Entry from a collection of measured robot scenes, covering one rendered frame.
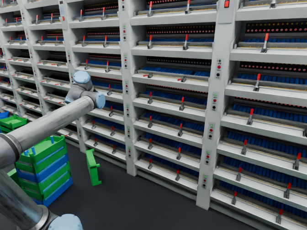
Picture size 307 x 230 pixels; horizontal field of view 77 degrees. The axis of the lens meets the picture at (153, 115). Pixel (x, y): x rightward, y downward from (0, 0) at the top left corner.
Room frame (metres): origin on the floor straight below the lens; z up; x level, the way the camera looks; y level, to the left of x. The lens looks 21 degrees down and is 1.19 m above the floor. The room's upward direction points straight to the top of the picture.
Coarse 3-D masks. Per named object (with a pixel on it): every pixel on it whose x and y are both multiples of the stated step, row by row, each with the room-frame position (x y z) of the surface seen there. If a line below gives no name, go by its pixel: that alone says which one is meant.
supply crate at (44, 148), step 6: (48, 138) 1.44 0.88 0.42; (54, 138) 1.42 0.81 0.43; (60, 138) 1.40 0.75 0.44; (36, 144) 1.35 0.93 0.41; (42, 144) 1.37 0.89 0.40; (48, 144) 1.37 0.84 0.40; (54, 144) 1.29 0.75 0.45; (60, 144) 1.34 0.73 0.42; (30, 150) 1.28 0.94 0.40; (36, 150) 1.28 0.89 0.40; (42, 150) 1.28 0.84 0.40; (48, 150) 1.23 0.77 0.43; (54, 150) 1.28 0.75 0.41; (24, 156) 1.13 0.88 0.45; (30, 156) 1.11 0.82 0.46; (36, 156) 1.14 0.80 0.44; (42, 156) 1.18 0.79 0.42; (30, 162) 1.11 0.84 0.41
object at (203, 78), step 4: (140, 72) 1.50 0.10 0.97; (144, 72) 1.48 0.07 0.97; (148, 72) 1.46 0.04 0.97; (152, 72) 1.44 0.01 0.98; (156, 72) 1.42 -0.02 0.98; (160, 72) 1.41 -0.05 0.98; (164, 72) 1.40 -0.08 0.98; (172, 76) 1.34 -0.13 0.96; (176, 76) 1.33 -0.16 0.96; (180, 76) 1.31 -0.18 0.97; (188, 76) 1.28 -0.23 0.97; (192, 76) 1.26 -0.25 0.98; (196, 76) 1.25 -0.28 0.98; (200, 76) 1.25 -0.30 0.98; (204, 76) 1.24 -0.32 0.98; (196, 80) 1.24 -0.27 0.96; (200, 80) 1.22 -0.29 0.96
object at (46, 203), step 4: (64, 184) 1.31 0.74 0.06; (68, 184) 1.34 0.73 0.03; (60, 188) 1.26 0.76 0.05; (64, 188) 1.30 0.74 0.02; (56, 192) 1.22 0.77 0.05; (60, 192) 1.26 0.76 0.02; (52, 196) 1.18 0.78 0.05; (56, 196) 1.21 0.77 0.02; (44, 200) 1.12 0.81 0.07; (48, 200) 1.15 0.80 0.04; (52, 200) 1.17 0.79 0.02; (44, 204) 1.11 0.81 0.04; (48, 204) 1.14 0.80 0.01
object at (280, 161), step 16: (224, 128) 1.22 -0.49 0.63; (224, 144) 1.12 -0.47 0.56; (240, 144) 1.09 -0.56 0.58; (256, 144) 1.07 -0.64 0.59; (272, 144) 1.05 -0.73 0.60; (288, 144) 1.02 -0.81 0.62; (256, 160) 0.98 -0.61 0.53; (272, 160) 0.96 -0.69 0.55; (288, 160) 0.94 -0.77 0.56; (304, 160) 0.91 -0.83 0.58; (304, 176) 0.85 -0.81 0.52
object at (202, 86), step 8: (144, 64) 1.63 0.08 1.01; (168, 64) 1.51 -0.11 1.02; (176, 64) 1.47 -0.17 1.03; (184, 64) 1.43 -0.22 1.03; (192, 64) 1.40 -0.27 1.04; (136, 72) 1.52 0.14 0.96; (136, 80) 1.47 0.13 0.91; (144, 80) 1.43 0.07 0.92; (152, 80) 1.39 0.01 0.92; (160, 80) 1.35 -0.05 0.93; (168, 80) 1.32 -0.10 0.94; (176, 80) 1.30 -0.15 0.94; (192, 80) 1.26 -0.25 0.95; (208, 80) 1.15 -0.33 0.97; (184, 88) 1.26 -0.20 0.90; (192, 88) 1.22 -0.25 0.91; (200, 88) 1.19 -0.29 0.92; (208, 88) 1.16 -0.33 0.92
